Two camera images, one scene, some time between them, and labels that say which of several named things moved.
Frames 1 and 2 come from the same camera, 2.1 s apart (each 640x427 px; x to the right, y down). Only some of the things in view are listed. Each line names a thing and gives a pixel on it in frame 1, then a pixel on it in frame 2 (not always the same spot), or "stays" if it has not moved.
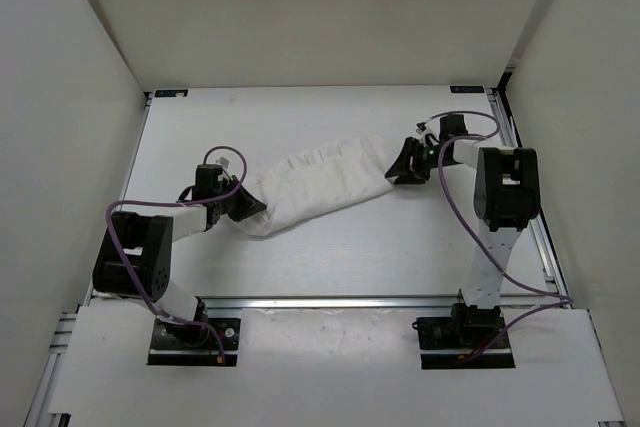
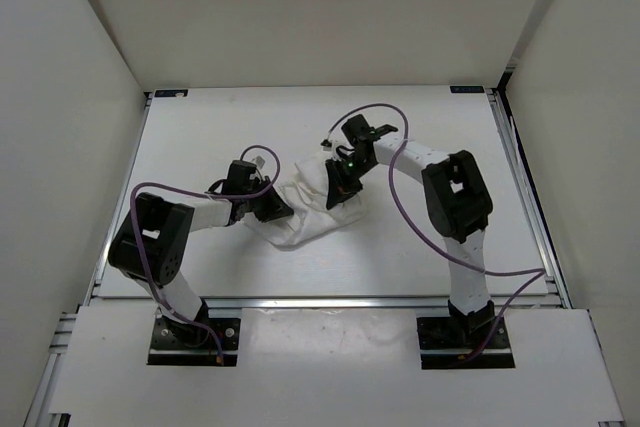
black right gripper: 402,168 -> 339,189
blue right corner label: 466,89 stays
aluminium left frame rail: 39,414 stays
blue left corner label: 171,93 stays
